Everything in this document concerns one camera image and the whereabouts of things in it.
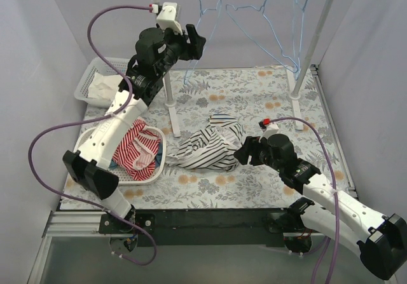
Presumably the black white striped tank top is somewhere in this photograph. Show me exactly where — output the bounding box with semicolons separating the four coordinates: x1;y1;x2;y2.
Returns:
166;114;245;172

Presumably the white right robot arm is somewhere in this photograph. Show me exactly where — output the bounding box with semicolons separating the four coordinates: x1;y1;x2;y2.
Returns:
234;134;406;280

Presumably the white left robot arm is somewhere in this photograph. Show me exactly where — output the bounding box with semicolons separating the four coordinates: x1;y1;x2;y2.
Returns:
63;24;206;233

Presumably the white cloth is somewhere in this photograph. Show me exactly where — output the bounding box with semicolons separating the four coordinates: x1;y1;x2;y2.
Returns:
88;72;122;103

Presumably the white rectangular basket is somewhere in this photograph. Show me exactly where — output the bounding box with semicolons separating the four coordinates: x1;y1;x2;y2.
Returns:
74;57;122;109

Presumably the red white striped garment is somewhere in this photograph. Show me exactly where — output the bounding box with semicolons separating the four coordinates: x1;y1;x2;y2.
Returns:
111;118;164;182

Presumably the white oval basket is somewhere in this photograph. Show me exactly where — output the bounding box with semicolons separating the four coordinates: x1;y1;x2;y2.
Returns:
74;118;167;185

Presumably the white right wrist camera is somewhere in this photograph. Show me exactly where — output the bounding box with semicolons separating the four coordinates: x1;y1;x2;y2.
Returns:
259;118;279;140

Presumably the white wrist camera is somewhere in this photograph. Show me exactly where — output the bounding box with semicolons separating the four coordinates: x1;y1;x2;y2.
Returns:
156;2;183;34
259;118;279;140

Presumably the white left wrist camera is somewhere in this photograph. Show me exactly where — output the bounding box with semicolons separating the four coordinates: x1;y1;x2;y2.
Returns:
156;2;183;34

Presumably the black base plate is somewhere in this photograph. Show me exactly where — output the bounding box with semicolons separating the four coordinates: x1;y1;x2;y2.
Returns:
98;208;312;253

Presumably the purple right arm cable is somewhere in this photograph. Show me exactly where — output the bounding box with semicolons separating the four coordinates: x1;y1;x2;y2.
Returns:
273;116;338;284

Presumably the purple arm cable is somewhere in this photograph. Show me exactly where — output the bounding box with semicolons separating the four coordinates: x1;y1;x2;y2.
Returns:
27;4;158;266
273;116;338;284

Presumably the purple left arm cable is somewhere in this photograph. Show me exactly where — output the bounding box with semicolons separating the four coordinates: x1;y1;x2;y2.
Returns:
27;4;158;266

